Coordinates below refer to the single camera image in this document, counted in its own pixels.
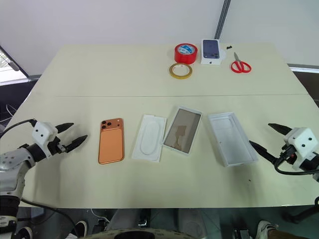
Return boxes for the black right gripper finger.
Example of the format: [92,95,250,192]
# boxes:
[249,140,278,165]
[268,123,292,136]

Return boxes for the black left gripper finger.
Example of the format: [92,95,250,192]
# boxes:
[65,134,88,153]
[55,122,75,134]

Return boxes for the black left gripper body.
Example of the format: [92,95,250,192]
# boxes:
[46,135,73,158]

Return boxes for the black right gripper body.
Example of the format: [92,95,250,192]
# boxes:
[273,144,300,167]

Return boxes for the orange smartphone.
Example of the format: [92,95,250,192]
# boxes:
[98,118,125,165]

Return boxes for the white box lid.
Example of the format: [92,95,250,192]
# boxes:
[162,106,203,157]

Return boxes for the white phone box base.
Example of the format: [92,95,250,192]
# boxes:
[207,112,259,167]

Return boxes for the white plastic phone tray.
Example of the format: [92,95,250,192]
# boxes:
[131,114,167,164]

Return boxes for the purple phone retail box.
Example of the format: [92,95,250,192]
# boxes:
[200,38,222,66]

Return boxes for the black metal stand leg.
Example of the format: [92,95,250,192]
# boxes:
[282,196,319,224]

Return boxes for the grey metal ledge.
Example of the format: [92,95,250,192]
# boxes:
[286,63,319,74]

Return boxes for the black and white sneaker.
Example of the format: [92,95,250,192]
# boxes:
[74,220,88,236]

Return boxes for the yellow tape roll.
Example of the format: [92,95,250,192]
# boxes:
[168,62,194,80]

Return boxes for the red tape roll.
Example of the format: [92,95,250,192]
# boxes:
[174,43,198,64]

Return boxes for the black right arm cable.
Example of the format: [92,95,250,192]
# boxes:
[274,159,319,176]

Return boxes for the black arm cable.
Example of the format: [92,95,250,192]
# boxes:
[274,159,319,176]
[0,119,38,140]

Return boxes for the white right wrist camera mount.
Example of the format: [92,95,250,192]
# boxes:
[284,127,319,171]

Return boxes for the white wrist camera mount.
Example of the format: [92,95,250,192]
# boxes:
[31,121,57,159]
[284,127,319,171]

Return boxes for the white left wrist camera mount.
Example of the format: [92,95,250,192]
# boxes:
[31,121,57,159]

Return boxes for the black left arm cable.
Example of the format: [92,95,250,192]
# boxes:
[0,119,38,140]

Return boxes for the white cable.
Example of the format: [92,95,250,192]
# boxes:
[5,104,16,118]

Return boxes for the thin black floor cable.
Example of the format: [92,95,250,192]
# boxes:
[21,197,81,239]

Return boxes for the dark window frame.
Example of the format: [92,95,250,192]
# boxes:
[0,44,42,87]

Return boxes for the red handled scissors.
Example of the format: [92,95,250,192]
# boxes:
[230,51,252,74]

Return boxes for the grey vertical wall rail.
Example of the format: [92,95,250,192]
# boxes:
[213,0,231,40]

